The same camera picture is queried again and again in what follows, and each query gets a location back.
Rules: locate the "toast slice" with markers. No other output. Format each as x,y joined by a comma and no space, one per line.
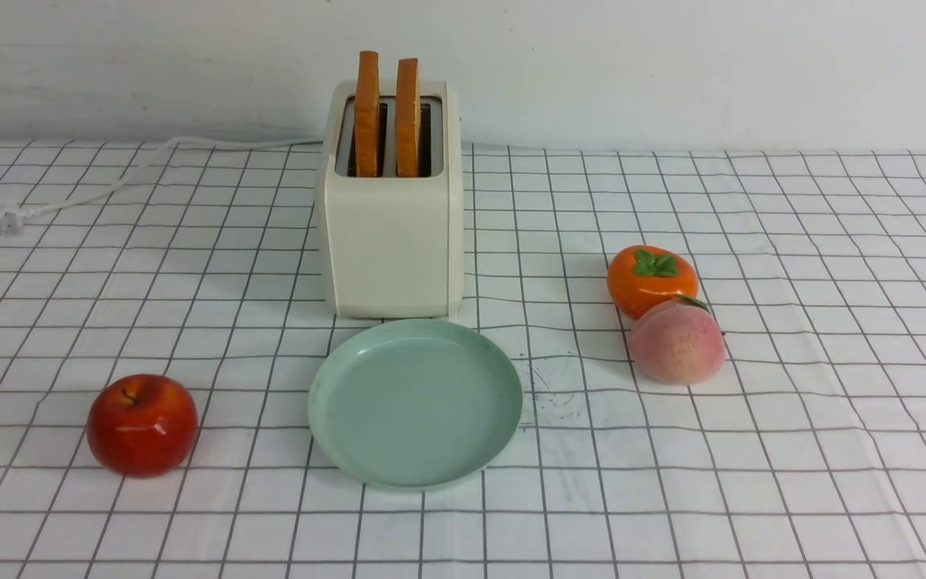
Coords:
367,117
407,119

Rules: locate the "cream white toaster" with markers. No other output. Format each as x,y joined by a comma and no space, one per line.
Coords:
392,247

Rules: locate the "light green plate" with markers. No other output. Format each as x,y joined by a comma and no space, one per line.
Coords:
415,405

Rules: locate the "orange persimmon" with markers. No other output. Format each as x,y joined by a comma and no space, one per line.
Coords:
640,277

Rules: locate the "pink peach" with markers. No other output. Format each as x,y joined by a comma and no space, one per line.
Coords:
677,342

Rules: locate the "red apple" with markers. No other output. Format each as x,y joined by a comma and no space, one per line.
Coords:
142,425

